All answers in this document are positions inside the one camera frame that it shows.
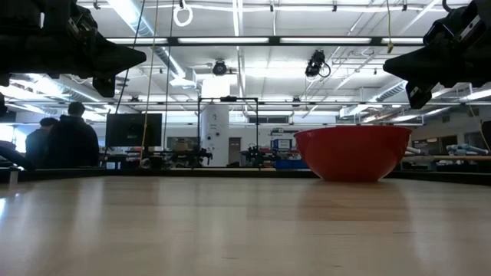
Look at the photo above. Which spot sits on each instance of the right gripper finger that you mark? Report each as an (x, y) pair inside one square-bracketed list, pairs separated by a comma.
[(418, 96), (412, 65)]

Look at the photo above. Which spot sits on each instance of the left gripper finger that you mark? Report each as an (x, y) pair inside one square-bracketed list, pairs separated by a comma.
[(122, 57), (104, 87)]

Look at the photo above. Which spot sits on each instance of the black computer monitor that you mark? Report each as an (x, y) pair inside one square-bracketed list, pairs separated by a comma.
[(132, 129)]

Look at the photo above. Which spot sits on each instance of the person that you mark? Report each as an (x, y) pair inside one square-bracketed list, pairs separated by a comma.
[(36, 147), (73, 142)]

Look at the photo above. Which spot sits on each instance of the wooden background table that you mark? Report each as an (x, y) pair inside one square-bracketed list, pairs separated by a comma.
[(449, 157)]

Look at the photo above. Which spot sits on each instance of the grey rolled tubes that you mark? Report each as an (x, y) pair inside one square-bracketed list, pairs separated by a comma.
[(466, 148)]

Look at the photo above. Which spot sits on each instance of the red plastic bowl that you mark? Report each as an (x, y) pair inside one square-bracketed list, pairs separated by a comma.
[(353, 153)]

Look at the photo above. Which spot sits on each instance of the black background robot rig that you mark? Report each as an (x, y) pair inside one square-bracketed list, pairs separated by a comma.
[(192, 155)]

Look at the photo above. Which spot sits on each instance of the white round pillar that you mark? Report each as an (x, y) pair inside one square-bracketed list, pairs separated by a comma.
[(215, 130)]

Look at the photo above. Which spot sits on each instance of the blue storage bin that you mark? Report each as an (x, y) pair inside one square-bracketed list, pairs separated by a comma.
[(289, 164)]

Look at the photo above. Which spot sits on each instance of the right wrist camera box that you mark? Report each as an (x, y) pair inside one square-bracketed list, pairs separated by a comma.
[(456, 21)]

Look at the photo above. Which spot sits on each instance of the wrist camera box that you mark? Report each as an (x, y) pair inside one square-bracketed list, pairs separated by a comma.
[(82, 23), (456, 21)]

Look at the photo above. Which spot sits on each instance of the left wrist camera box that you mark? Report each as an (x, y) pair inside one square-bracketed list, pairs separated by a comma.
[(82, 23)]

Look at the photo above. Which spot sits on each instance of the black dome ceiling camera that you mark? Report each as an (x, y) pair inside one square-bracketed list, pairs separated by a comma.
[(219, 68)]

